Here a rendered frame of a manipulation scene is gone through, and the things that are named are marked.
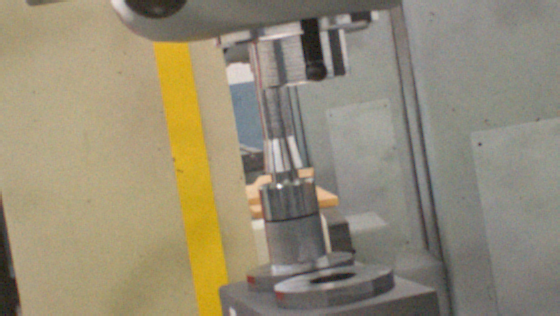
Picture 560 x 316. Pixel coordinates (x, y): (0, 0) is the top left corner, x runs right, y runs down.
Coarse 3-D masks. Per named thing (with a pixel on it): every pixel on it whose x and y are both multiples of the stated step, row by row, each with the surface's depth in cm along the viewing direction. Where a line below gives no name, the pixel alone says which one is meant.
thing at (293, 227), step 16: (272, 208) 108; (288, 208) 107; (304, 208) 108; (272, 224) 108; (288, 224) 107; (304, 224) 108; (320, 224) 109; (272, 240) 108; (288, 240) 107; (304, 240) 108; (320, 240) 109; (272, 256) 109; (288, 256) 108; (304, 256) 108; (320, 256) 108
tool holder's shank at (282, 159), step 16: (256, 80) 108; (272, 96) 108; (272, 112) 108; (288, 112) 109; (272, 128) 108; (288, 128) 108; (272, 144) 108; (288, 144) 108; (272, 160) 108; (288, 160) 108; (272, 176) 109; (288, 176) 108
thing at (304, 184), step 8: (304, 176) 111; (264, 184) 110; (272, 184) 109; (280, 184) 108; (288, 184) 107; (296, 184) 107; (304, 184) 108; (312, 184) 109; (264, 192) 108; (272, 192) 107; (280, 192) 107; (288, 192) 107; (296, 192) 107; (304, 192) 108
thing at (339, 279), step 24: (264, 264) 113; (336, 264) 107; (360, 264) 113; (240, 288) 111; (264, 288) 107; (288, 288) 99; (312, 288) 97; (336, 288) 96; (360, 288) 96; (384, 288) 98; (408, 288) 98; (240, 312) 106; (264, 312) 98; (288, 312) 96; (312, 312) 95; (336, 312) 94; (360, 312) 95; (384, 312) 95; (408, 312) 96; (432, 312) 96
